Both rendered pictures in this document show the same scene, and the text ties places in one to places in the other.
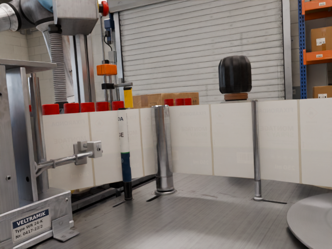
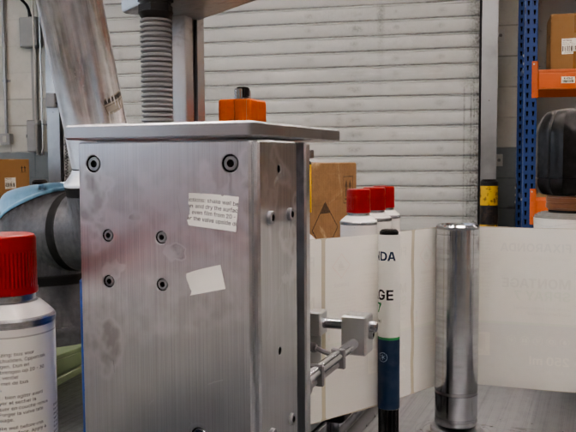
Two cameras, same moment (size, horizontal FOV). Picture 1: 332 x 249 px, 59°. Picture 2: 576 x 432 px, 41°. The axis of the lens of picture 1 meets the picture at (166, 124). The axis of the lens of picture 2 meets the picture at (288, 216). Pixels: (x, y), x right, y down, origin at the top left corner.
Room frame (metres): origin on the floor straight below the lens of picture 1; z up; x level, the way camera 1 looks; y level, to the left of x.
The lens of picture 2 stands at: (-0.02, 0.29, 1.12)
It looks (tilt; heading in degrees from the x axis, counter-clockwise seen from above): 4 degrees down; 349
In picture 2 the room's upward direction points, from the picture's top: straight up
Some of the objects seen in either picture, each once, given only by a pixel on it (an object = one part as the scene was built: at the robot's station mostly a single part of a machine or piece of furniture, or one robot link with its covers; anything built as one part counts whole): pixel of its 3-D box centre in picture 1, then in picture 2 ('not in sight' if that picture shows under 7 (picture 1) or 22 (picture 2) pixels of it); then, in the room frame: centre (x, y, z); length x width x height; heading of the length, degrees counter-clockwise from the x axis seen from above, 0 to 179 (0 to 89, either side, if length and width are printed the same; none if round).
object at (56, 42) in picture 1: (58, 67); (157, 105); (0.76, 0.27, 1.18); 0.04 x 0.04 x 0.21
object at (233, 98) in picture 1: (236, 115); (573, 245); (0.75, -0.18, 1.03); 0.09 x 0.09 x 0.30
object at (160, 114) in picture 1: (162, 149); (456, 328); (0.62, 0.01, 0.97); 0.05 x 0.05 x 0.19
